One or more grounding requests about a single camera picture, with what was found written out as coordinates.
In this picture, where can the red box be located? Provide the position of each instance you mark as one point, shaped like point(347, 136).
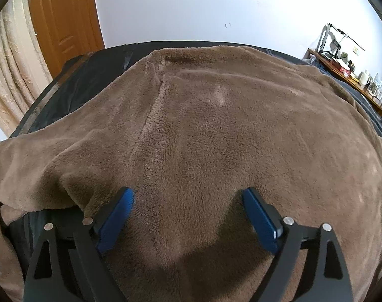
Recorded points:
point(345, 69)

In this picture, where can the beige curtain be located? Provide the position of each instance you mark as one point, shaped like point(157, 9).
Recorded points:
point(11, 69)

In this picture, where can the white container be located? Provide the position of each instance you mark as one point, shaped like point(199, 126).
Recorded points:
point(362, 77)

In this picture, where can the clear glass jar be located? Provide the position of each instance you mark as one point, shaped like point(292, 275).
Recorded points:
point(375, 86)

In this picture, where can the dark grey bed cover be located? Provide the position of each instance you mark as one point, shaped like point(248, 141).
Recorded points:
point(84, 69)

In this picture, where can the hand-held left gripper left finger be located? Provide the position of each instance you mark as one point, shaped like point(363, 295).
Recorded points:
point(115, 220)

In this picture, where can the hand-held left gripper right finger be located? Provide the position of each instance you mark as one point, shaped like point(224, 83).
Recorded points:
point(261, 217)

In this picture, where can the wooden desk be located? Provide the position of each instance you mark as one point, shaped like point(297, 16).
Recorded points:
point(341, 74)

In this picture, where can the metal frame desk stand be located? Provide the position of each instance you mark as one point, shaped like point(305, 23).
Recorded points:
point(324, 34)

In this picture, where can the wooden door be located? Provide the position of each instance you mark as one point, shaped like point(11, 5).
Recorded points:
point(62, 15)

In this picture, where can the brown fleece towel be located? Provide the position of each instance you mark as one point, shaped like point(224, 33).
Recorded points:
point(209, 132)

